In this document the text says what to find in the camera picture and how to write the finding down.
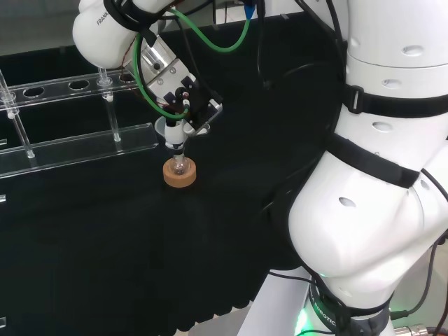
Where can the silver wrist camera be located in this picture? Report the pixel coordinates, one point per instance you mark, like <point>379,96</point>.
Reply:
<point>211,112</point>

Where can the clear acrylic funnel stand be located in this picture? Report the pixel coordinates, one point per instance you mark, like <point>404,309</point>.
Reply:
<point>77,143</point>

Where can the clear plastic funnel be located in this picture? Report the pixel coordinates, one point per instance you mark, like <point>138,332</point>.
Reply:
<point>160,126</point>

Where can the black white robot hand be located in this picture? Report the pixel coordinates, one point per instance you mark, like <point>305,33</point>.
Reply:
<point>175,75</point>

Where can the clear round-bottom flask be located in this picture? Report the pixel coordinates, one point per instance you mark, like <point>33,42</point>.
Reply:
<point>179,167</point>

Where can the black bench cloth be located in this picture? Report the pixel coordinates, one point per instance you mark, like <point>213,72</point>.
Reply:
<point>140,245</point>

